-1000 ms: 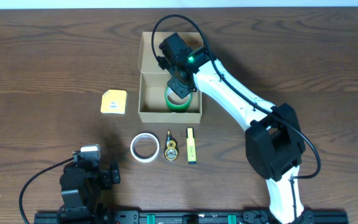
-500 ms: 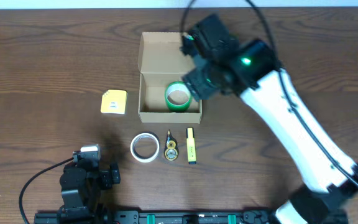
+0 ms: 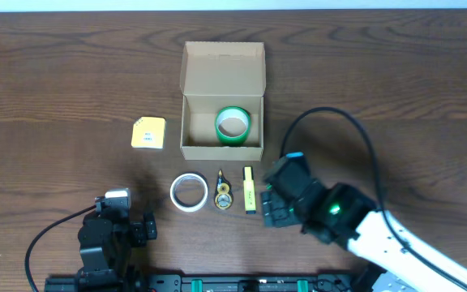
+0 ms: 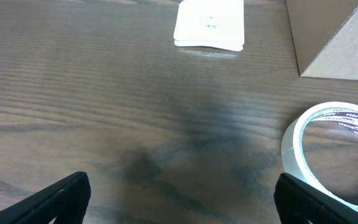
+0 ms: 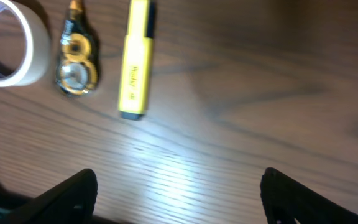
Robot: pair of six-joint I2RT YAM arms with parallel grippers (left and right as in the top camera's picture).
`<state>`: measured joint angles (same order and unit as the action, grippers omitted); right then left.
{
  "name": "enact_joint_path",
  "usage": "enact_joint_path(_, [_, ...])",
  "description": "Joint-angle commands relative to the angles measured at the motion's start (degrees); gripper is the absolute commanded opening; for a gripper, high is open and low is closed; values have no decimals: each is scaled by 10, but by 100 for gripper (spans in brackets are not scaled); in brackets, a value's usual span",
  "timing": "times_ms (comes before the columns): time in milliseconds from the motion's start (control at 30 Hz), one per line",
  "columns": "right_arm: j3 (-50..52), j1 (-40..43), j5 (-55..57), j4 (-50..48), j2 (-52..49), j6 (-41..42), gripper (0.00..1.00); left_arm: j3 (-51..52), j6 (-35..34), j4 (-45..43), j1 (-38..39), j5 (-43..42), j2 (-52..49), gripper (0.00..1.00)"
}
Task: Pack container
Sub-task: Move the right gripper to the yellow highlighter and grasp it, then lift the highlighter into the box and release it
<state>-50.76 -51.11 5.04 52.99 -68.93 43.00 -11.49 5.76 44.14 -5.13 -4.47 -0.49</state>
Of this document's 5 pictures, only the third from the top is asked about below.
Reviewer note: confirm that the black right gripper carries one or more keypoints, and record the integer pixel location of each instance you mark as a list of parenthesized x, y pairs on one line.
[(272, 212)]

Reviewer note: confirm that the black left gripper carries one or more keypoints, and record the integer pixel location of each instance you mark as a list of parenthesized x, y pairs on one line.
[(145, 229)]

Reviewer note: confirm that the yellow highlighter marker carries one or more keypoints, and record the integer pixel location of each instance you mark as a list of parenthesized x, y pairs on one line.
[(249, 190)]

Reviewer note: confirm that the green tape roll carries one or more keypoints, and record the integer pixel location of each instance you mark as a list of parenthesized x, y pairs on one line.
[(239, 114)]

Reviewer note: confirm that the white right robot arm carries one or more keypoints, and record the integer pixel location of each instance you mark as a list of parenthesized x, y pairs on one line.
[(384, 241)]

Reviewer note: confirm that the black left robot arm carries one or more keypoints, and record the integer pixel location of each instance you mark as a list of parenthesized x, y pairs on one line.
[(106, 243)]

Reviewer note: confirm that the clear tape roll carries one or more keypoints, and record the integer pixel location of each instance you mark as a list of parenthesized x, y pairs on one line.
[(188, 208)]

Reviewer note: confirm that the yellow sticky note pad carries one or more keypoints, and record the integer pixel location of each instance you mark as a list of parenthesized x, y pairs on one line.
[(148, 132)]

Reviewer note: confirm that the open cardboard box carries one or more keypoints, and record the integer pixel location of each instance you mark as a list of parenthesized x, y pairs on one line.
[(215, 75)]

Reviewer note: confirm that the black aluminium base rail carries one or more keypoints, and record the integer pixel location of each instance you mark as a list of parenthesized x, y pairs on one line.
[(176, 283)]

